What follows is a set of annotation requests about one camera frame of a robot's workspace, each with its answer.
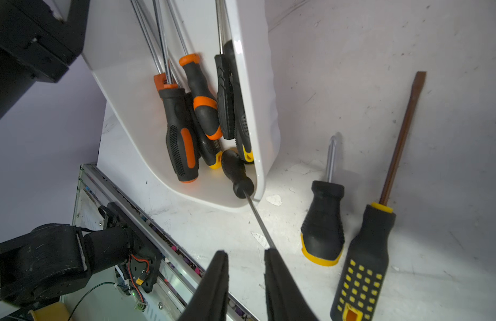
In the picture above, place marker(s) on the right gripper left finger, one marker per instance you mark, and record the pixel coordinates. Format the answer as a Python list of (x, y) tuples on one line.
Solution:
[(210, 300)]

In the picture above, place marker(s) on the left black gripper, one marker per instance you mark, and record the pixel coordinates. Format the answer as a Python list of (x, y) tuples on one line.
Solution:
[(36, 46)]

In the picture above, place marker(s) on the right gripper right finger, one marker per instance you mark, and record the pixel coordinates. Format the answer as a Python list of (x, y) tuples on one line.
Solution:
[(283, 298)]

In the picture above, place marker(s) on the long yellow-dotted flathead screwdriver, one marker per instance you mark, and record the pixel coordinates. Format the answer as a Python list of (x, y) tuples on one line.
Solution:
[(367, 260)]

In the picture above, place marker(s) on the stubby black yellow screwdriver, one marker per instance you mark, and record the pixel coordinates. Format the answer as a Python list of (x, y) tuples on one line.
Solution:
[(322, 233)]

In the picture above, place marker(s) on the white plastic storage box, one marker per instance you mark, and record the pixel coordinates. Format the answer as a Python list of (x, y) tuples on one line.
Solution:
[(117, 54)]

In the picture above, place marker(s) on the thin black precision screwdriver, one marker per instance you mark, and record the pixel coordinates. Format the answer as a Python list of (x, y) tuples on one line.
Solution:
[(243, 187)]

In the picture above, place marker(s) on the black orange hex-collar screwdriver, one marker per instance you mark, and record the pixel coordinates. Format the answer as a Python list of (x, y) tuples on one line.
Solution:
[(180, 137)]

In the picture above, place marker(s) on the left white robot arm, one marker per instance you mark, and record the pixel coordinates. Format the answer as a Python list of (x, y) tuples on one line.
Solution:
[(57, 259)]

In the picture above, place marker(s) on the black yellow-end screwdriver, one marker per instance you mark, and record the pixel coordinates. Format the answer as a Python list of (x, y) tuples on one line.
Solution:
[(241, 138)]

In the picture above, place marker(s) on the black orange-band screwdriver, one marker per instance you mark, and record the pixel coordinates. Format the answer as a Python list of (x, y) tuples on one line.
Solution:
[(204, 104)]

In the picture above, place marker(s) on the black ribbed screwdriver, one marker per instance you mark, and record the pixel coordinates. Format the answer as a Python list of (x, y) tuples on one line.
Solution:
[(225, 91)]

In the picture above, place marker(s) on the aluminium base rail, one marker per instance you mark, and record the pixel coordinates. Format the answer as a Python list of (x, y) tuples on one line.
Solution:
[(159, 279)]

